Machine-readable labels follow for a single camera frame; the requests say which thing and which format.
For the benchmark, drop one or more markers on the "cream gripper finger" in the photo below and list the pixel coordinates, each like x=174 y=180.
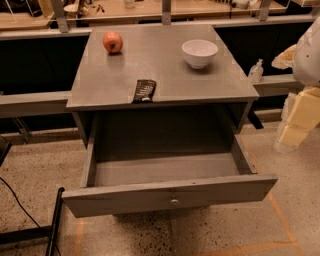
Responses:
x=304 y=117

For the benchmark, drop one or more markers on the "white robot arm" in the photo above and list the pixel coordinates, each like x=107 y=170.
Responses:
x=306 y=61

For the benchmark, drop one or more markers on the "round metal drawer knob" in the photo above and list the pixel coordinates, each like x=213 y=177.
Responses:
x=174 y=202

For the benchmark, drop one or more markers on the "open grey top drawer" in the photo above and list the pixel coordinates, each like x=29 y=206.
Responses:
x=139 y=161

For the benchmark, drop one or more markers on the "clear sanitizer pump bottle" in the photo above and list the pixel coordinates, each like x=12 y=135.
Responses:
x=256 y=71

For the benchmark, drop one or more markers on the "white ceramic bowl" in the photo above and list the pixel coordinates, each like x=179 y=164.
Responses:
x=199 y=53

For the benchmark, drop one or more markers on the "grey wooden cabinet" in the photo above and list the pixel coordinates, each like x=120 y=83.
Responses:
x=153 y=51

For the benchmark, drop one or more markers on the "red apple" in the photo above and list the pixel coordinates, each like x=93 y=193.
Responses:
x=112 y=42

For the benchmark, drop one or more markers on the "black metal stand frame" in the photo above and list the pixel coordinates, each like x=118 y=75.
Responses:
x=50 y=232

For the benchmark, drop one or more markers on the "grey metal rail frame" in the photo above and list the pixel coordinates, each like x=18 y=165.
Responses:
x=56 y=102

